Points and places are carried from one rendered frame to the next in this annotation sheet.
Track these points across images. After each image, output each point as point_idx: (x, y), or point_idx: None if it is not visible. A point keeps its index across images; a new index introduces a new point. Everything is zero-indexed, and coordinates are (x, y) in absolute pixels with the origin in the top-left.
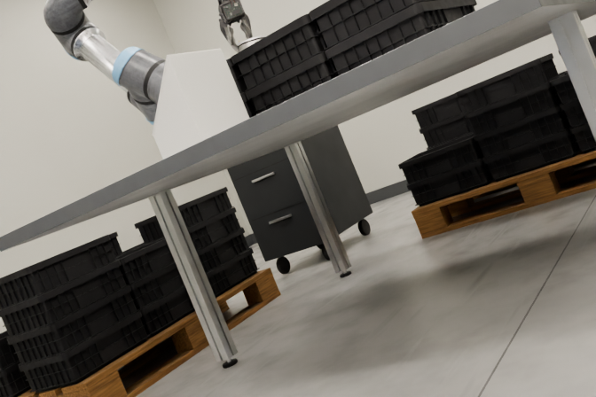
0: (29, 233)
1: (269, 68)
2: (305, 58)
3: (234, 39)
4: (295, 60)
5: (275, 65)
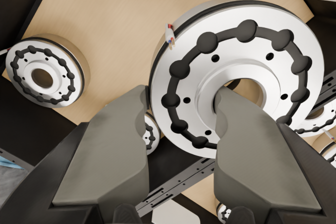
0: None
1: (178, 201)
2: (216, 217)
3: (141, 133)
4: (207, 213)
5: (186, 207)
